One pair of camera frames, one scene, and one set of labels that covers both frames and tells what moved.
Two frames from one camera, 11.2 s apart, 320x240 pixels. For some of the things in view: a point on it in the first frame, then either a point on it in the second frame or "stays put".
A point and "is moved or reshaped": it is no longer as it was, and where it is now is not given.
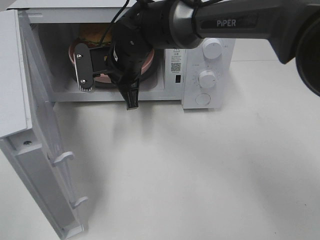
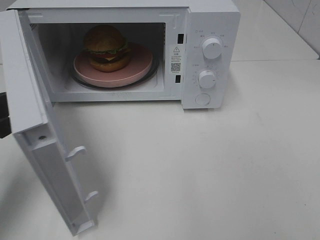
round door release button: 203,99 stays put
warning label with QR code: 176,60 stays put
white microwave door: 27,135 is moved or reshaped
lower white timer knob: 207,79 stays put
